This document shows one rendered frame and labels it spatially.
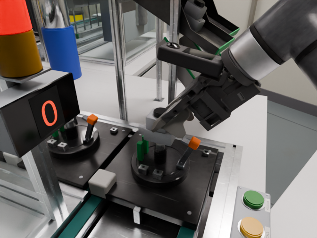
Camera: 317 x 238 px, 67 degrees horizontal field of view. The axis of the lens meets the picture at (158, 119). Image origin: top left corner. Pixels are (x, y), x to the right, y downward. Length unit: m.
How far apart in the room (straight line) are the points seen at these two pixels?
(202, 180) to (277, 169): 1.67
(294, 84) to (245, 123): 2.17
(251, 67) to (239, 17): 2.91
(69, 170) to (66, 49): 0.85
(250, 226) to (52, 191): 0.37
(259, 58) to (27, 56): 0.30
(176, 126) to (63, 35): 0.98
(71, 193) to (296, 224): 0.53
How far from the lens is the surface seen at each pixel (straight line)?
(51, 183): 0.49
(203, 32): 0.72
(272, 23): 0.37
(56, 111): 0.37
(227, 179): 0.60
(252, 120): 1.03
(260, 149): 0.88
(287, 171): 2.22
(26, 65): 0.33
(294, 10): 0.37
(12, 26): 0.32
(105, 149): 0.65
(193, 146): 0.50
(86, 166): 0.61
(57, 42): 1.34
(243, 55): 0.38
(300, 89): 3.13
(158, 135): 0.50
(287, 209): 0.72
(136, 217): 0.52
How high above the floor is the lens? 1.37
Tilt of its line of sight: 32 degrees down
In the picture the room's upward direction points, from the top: straight up
